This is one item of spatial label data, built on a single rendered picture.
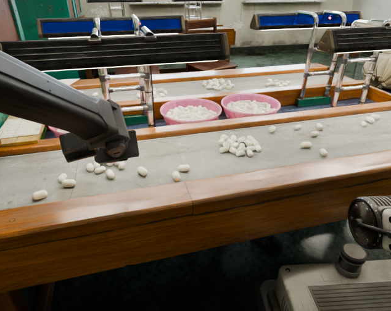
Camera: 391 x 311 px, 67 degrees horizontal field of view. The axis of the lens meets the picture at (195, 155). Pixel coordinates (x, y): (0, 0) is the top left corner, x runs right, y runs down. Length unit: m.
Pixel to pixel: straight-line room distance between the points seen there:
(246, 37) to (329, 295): 5.85
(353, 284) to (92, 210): 0.77
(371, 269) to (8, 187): 1.11
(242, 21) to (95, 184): 5.74
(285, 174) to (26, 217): 0.68
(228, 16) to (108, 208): 5.74
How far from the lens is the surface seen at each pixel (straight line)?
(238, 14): 6.36
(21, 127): 1.27
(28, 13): 3.65
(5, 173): 1.07
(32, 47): 0.91
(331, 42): 1.12
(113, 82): 1.74
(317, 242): 1.84
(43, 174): 1.01
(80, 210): 0.78
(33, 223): 0.79
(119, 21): 1.45
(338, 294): 1.02
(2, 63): 0.36
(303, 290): 0.99
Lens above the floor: 1.24
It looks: 30 degrees down
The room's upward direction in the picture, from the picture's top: straight up
